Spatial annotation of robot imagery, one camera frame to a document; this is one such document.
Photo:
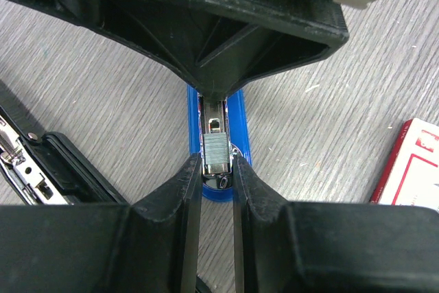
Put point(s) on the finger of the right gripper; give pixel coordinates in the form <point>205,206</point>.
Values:
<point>216,46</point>

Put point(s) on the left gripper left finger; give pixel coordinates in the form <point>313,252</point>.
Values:
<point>149,246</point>

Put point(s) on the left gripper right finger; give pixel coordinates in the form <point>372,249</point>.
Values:
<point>289,246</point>

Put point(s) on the blue stapler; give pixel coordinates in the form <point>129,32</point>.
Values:
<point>218,131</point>

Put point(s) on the silver staple strip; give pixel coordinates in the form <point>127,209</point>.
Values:
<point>216,148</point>

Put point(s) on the black stapler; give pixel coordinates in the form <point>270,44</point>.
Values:
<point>45,167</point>

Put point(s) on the red white staple box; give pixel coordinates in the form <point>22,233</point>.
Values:
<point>410,177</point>

